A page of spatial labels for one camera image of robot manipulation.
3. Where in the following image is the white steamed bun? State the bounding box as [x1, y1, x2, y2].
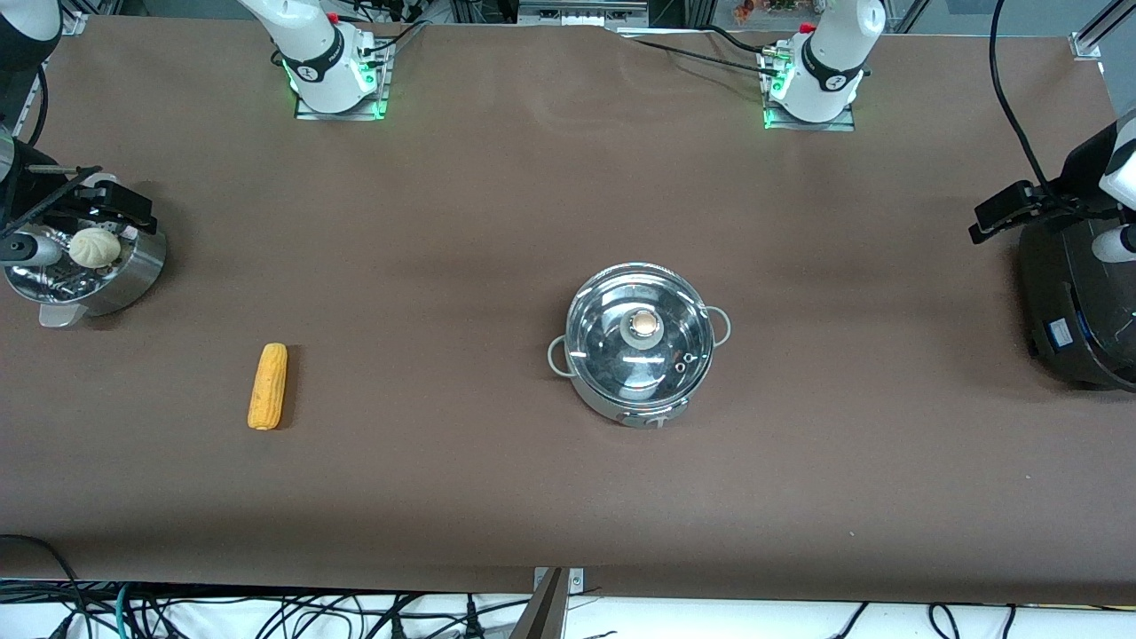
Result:
[69, 227, 122, 269]

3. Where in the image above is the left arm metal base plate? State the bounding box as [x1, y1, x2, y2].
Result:
[763, 49, 857, 132]

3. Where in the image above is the grey metal frame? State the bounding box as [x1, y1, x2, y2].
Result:
[517, 0, 651, 28]

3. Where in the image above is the black hanging gripper cable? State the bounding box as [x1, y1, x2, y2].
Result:
[988, 0, 1079, 209]

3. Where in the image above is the steel steamer pot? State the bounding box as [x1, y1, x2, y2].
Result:
[4, 171, 168, 329]

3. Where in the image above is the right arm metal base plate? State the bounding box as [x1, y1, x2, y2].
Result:
[295, 35, 391, 121]

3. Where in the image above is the glass lid with knob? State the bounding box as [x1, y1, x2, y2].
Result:
[565, 264, 715, 411]

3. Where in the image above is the black round appliance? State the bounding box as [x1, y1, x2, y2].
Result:
[1019, 213, 1136, 393]

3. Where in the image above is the black base cable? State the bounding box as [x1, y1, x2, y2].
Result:
[621, 35, 782, 79]
[359, 20, 431, 56]
[701, 25, 773, 56]

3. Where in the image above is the yellow corn cob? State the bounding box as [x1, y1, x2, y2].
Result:
[247, 343, 289, 431]

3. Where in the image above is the steel pot with handles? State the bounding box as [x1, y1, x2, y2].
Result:
[548, 263, 733, 430]

